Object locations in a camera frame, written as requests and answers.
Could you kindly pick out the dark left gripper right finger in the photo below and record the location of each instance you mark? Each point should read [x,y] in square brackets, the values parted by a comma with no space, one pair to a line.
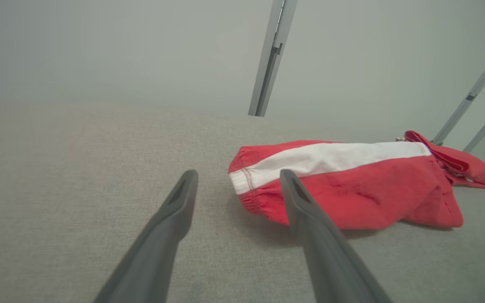
[326,261]

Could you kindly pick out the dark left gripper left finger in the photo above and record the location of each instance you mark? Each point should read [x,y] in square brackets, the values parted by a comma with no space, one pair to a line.
[158,252]

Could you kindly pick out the red shorts with white stripe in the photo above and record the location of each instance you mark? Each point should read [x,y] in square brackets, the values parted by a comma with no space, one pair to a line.
[373,193]

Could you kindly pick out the red shirt with white sleeves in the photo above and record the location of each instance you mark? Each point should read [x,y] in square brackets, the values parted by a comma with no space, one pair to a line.
[474,172]

